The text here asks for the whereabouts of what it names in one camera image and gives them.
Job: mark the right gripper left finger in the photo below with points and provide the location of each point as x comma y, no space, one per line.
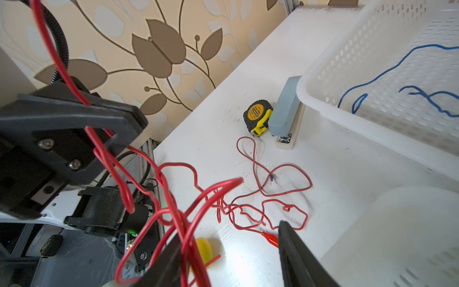
165,272

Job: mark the white basket back left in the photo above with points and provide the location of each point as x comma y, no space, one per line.
393,77

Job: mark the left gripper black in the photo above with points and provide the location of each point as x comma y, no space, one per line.
44,146

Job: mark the white basket front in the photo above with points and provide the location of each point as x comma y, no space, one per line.
409,237

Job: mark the grey blue stapler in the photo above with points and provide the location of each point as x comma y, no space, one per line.
285,121

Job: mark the yellow plastic corn toy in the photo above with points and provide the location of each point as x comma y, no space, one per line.
205,250

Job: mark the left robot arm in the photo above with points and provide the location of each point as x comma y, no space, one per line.
95,210

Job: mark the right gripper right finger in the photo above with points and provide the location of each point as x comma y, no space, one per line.
300,268

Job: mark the yellow black tape measure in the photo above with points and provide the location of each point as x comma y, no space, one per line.
256,117

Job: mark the white basket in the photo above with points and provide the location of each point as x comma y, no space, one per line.
409,237
393,77

